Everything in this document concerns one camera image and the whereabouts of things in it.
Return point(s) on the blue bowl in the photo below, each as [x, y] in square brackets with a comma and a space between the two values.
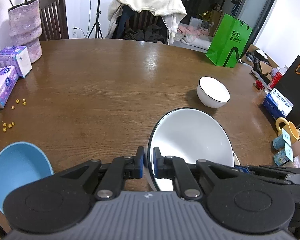
[17, 165]

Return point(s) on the scattered yellow kernels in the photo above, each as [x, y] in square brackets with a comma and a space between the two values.
[8, 124]

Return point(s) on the blue tissue pack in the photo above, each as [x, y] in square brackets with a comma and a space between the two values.
[276, 103]

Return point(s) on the pink textured vase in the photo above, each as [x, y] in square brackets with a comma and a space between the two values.
[25, 30]

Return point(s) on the red flower ornament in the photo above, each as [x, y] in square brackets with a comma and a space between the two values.
[258, 85]

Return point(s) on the dark wooden chair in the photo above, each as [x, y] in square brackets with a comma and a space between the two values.
[53, 15]
[145, 20]

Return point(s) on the glass sliding door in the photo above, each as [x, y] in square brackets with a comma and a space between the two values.
[260, 12]

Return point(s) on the pink blanket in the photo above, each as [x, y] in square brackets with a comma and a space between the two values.
[192, 28]

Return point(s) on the cream plate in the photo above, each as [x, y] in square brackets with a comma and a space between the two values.
[237, 160]

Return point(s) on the yellow mug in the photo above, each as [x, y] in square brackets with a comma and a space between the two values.
[291, 130]

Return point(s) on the red labelled plastic bottle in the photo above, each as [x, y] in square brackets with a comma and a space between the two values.
[276, 77]

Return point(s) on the gold gift bag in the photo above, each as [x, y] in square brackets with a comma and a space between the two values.
[212, 20]

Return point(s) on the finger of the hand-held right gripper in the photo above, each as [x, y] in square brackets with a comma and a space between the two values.
[241, 170]
[275, 171]

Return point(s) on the navy hanging garment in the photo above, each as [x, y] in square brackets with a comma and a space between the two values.
[123, 22]

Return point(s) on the white plush toy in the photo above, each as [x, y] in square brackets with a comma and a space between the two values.
[188, 38]

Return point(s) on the black paper bag orange mark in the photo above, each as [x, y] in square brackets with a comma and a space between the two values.
[295, 92]

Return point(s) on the purple tissue box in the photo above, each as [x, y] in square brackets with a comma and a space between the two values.
[12, 60]

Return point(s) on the dark crumpled clothing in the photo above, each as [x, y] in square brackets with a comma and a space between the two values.
[145, 35]

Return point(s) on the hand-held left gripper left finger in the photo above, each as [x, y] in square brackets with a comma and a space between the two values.
[140, 162]

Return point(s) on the open cardboard box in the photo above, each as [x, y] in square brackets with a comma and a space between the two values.
[262, 57]

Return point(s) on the white bowl with black rim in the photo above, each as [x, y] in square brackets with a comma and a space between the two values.
[190, 137]
[212, 92]

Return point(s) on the black light stand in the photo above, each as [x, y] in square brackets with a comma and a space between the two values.
[98, 12]

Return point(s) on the wall socket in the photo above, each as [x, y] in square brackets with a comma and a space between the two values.
[75, 32]

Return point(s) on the green paper bag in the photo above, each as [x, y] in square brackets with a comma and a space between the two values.
[227, 42]

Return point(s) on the purple tissue pack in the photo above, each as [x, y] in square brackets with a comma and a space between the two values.
[3, 85]

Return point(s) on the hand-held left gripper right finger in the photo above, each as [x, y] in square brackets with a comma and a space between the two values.
[157, 163]

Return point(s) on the dark flat case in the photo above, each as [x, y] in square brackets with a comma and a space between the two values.
[260, 76]

